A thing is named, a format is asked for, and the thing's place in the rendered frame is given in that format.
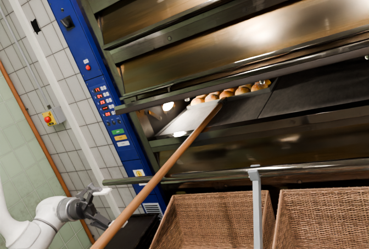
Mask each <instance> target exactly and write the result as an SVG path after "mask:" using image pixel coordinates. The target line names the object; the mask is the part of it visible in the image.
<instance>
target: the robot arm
mask: <svg viewBox="0 0 369 249"><path fill-rule="evenodd" d="M93 185H94V184H93V183H90V184H89V185H88V186H86V187H85V189H84V190H83V191H80V192H79V193H78V194H77V195H76V196H75V197H65V196H54V197H49V198H46V199H44V200H43V201H41V202H40V203H39V204H38V205H37V207H36V216H35V218H34V220H33V221H32V222H30V221H28V220H27V221H24V222H19V221H17V220H15V219H13V218H12V217H11V216H10V214H9V212H8V210H7V206H6V202H5V197H4V192H3V186H2V181H1V176H0V233H1V234H2V235H3V237H4V238H5V240H6V247H7V248H8V249H48V248H49V246H50V245H51V243H52V241H53V239H54V237H55V235H56V234H57V232H58V231H59V230H60V228H61V227H62V226H63V225H64V224H65V223H67V222H75V221H78V220H79V219H86V218H87V219H90V221H91V223H90V226H95V227H96V228H99V229H101V230H103V231H106V230H107V228H108V227H109V226H110V225H111V224H112V223H113V222H114V220H113V221H112V222H111V221H110V220H109V219H107V218H106V217H104V216H102V215H101V214H100V212H99V211H97V210H96V208H95V206H94V204H93V203H92V200H93V197H94V196H95V195H107V194H108V193H109V192H110V191H111V190H112V188H107V189H103V188H102V187H94V186H93ZM88 190H90V191H89V194H88V196H87V199H85V198H83V197H84V195H85V193H86V192H87V191H88ZM95 214H96V215H95ZM94 215H95V216H94Z"/></svg>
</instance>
